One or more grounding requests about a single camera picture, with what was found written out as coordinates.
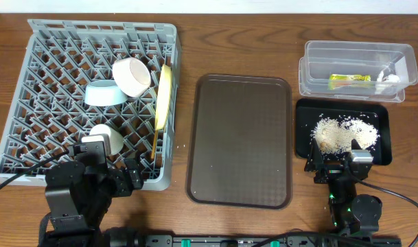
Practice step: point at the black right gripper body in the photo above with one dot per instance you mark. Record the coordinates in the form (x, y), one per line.
(333, 171)

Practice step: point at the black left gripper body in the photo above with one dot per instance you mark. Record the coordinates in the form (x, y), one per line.
(127, 180)

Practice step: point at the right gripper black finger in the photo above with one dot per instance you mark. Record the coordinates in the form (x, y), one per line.
(355, 146)
(315, 160)

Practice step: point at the leftover cooked rice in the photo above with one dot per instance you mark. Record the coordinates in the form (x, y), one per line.
(334, 136)

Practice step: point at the white cup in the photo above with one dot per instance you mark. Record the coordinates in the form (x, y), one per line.
(116, 140)

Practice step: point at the wooden chopstick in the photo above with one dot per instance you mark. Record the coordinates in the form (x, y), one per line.
(153, 153)

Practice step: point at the green snack wrapper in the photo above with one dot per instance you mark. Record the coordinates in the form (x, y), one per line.
(337, 81)

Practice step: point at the white paper napkin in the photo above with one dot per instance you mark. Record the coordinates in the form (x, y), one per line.
(384, 82)

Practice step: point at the light blue bowl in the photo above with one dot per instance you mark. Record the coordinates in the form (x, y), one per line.
(104, 93)

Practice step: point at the yellow round plate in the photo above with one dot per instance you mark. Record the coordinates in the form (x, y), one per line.
(163, 97)

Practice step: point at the white bowl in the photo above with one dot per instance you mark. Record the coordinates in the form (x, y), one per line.
(131, 76)

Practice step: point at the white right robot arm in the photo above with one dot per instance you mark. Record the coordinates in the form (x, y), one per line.
(354, 215)

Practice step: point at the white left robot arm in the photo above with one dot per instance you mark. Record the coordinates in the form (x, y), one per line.
(79, 193)

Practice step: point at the black waste tray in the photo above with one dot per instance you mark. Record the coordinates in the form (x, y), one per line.
(310, 111)

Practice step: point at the clear plastic waste bin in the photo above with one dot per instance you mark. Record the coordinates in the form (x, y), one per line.
(325, 57)

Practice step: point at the dark brown serving tray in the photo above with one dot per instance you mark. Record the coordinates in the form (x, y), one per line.
(240, 151)

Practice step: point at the grey plastic dish rack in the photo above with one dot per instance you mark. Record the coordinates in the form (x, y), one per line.
(48, 112)

